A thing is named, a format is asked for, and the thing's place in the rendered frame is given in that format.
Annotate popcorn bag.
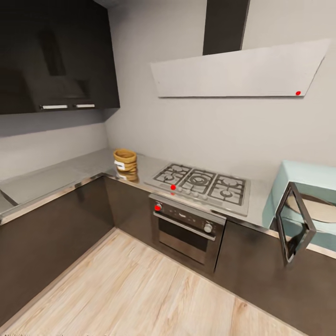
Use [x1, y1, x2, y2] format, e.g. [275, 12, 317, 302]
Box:
[113, 149, 138, 172]

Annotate microwave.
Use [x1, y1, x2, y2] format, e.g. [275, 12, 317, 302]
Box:
[272, 160, 336, 271]

